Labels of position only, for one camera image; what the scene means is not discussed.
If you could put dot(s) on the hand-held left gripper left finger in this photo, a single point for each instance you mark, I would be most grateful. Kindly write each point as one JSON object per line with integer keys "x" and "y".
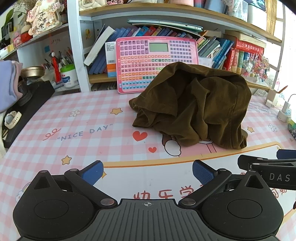
{"x": 92, "y": 172}

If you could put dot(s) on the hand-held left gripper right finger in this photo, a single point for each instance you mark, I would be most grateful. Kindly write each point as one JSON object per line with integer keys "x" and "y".
{"x": 203, "y": 172}

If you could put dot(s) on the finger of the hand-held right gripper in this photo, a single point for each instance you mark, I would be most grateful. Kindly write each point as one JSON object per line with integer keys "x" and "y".
{"x": 251, "y": 160}
{"x": 288, "y": 154}

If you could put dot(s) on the brown garment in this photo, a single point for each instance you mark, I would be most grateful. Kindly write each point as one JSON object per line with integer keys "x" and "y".
{"x": 196, "y": 104}

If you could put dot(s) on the pink checked table mat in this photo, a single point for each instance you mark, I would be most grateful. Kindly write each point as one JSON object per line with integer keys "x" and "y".
{"x": 92, "y": 139}

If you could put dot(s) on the white charger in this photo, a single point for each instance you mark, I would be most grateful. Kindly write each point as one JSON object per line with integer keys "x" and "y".
{"x": 285, "y": 110}

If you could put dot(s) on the white desk stand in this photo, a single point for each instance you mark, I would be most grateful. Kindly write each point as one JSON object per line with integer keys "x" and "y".
{"x": 271, "y": 98}

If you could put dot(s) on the colourful paper trinkets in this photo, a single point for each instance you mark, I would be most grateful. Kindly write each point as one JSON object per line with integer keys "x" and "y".
{"x": 255, "y": 66}

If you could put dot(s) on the black instrument case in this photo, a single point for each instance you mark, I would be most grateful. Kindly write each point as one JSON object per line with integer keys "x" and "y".
{"x": 34, "y": 97}

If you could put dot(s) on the white wristwatch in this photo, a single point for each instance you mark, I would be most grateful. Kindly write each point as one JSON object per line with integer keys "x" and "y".
{"x": 11, "y": 119}

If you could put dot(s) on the standing red books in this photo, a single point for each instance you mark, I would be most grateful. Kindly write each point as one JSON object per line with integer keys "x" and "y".
{"x": 232, "y": 60}

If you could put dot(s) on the red tassel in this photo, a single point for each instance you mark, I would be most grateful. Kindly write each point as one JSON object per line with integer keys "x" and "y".
{"x": 56, "y": 67}

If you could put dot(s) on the orange white box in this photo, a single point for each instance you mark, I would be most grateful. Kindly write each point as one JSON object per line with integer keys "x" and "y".
{"x": 111, "y": 62}

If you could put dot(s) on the thick red book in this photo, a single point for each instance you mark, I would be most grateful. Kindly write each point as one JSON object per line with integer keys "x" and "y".
{"x": 249, "y": 47}

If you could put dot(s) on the bundle of pens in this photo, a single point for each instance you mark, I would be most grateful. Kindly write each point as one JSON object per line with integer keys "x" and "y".
{"x": 64, "y": 59}

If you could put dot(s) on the gold round tin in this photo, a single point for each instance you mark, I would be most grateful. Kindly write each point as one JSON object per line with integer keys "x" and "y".
{"x": 32, "y": 72}

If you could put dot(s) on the row of thin colourful books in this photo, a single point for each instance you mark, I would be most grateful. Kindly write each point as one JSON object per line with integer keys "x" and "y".
{"x": 212, "y": 48}

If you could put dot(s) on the pink toy keyboard tablet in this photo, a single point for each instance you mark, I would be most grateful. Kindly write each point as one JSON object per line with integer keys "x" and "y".
{"x": 136, "y": 62}

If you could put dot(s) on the lavender cloth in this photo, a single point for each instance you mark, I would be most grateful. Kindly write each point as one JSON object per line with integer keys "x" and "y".
{"x": 8, "y": 83}

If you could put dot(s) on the thick white book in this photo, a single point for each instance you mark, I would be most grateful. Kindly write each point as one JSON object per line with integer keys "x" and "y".
{"x": 98, "y": 46}

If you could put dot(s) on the row of blue books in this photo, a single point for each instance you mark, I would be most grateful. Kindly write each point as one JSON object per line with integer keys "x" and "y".
{"x": 122, "y": 33}

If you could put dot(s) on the white storage box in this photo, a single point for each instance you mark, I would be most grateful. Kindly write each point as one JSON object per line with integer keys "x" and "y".
{"x": 256, "y": 12}

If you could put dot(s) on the pink decorated ornament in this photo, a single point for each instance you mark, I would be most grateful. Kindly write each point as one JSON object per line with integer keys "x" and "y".
{"x": 44, "y": 18}

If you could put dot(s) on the white quilted bag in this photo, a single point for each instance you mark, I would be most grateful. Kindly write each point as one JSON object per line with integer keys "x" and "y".
{"x": 92, "y": 4}

